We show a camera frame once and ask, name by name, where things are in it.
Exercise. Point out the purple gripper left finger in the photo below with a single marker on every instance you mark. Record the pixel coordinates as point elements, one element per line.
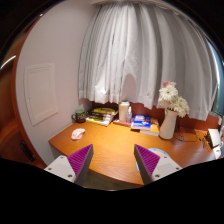
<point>74,167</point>

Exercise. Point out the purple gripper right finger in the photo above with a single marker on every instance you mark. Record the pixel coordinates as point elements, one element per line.
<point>153,167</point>

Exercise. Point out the blue round mouse pad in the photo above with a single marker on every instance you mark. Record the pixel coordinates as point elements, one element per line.
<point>159,152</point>

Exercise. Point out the pink computer mouse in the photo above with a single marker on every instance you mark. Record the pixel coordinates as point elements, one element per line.
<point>77,134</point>

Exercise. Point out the yellow orange book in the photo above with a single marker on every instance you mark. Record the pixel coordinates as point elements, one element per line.
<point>154,128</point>

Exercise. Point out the white ceramic vase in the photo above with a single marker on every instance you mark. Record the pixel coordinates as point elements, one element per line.
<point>168,126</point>

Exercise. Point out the dark green mug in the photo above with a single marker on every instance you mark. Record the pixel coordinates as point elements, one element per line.
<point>79,116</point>

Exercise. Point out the red flat book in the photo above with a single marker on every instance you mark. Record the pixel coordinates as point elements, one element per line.
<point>122,123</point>

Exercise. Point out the clear sanitizer bottle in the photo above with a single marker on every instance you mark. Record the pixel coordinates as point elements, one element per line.
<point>129,115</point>

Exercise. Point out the stack of yellow black books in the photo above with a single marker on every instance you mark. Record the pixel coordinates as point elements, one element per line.
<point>102,116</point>

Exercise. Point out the wooden door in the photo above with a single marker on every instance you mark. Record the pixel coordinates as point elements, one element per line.
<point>14,142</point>

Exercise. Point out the white tissue box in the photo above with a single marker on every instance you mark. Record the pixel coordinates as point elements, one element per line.
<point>123,108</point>

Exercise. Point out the white device at desk edge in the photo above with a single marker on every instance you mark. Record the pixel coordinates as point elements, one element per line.
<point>212,141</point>

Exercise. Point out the white gerbera flowers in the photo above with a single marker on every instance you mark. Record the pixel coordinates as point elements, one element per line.
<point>169,98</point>

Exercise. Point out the white pleated curtain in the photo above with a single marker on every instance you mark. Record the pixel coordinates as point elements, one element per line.
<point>130,49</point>

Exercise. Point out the white wall access panel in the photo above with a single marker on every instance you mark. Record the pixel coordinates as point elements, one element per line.
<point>40,93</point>

